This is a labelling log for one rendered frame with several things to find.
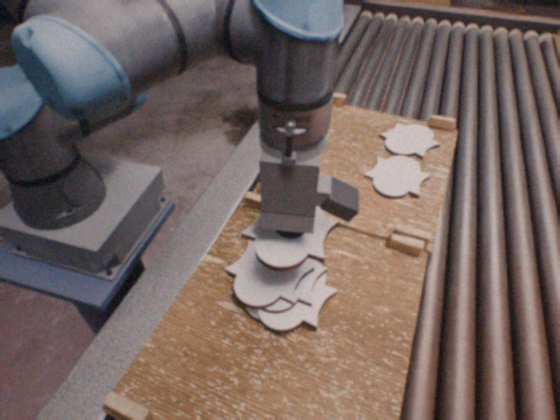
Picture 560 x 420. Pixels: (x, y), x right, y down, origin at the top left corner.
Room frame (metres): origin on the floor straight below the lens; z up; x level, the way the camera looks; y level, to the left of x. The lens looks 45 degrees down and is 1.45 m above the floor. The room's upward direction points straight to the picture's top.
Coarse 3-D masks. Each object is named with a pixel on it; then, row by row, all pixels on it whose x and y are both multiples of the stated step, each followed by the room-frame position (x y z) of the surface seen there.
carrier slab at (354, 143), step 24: (336, 120) 0.82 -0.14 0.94; (360, 120) 0.82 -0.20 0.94; (384, 120) 0.82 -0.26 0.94; (408, 120) 0.82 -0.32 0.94; (336, 144) 0.72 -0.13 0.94; (360, 144) 0.72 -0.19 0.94; (336, 168) 0.63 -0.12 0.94; (360, 168) 0.63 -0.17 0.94; (432, 168) 0.63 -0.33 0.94; (360, 192) 0.56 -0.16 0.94; (432, 192) 0.56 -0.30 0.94; (360, 216) 0.49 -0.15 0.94; (384, 216) 0.49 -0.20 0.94; (408, 216) 0.49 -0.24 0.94; (432, 216) 0.49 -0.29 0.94; (384, 240) 0.44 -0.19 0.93; (432, 240) 0.44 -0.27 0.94
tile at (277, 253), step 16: (256, 224) 0.35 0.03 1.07; (320, 224) 0.35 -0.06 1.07; (336, 224) 0.36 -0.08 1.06; (256, 240) 0.32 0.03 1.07; (272, 240) 0.32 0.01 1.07; (288, 240) 0.32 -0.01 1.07; (304, 240) 0.32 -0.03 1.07; (320, 240) 0.32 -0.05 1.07; (256, 256) 0.31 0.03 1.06; (272, 256) 0.30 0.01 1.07; (288, 256) 0.30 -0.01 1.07; (304, 256) 0.30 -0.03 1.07; (320, 256) 0.30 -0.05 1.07
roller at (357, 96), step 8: (392, 16) 1.58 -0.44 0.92; (384, 24) 1.52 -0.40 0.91; (392, 24) 1.52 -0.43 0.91; (384, 32) 1.43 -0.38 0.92; (376, 40) 1.37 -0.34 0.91; (384, 40) 1.36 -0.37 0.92; (376, 48) 1.29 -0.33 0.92; (384, 48) 1.32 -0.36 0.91; (368, 56) 1.25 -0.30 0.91; (376, 56) 1.23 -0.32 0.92; (368, 64) 1.17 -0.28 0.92; (376, 64) 1.19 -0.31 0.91; (360, 72) 1.13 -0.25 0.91; (368, 72) 1.11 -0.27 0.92; (360, 80) 1.06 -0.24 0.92; (368, 80) 1.07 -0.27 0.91; (360, 88) 1.01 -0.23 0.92; (352, 96) 0.97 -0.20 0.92; (360, 96) 0.97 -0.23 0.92; (352, 104) 0.92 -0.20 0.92; (360, 104) 0.95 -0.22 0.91
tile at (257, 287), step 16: (240, 272) 0.34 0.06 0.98; (256, 272) 0.34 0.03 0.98; (272, 272) 0.34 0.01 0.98; (288, 272) 0.34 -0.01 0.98; (304, 272) 0.34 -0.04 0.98; (240, 288) 0.31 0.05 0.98; (256, 288) 0.31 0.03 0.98; (272, 288) 0.31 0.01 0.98; (288, 288) 0.31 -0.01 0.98; (256, 304) 0.28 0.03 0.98; (272, 304) 0.29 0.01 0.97
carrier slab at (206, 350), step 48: (240, 240) 0.44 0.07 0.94; (336, 240) 0.44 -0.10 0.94; (192, 288) 0.34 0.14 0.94; (336, 288) 0.34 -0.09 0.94; (384, 288) 0.34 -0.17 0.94; (192, 336) 0.26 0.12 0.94; (240, 336) 0.26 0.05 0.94; (288, 336) 0.26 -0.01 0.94; (336, 336) 0.26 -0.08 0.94; (384, 336) 0.26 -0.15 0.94; (144, 384) 0.19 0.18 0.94; (192, 384) 0.19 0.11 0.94; (240, 384) 0.19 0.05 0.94; (288, 384) 0.19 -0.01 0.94; (336, 384) 0.19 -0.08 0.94; (384, 384) 0.19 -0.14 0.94
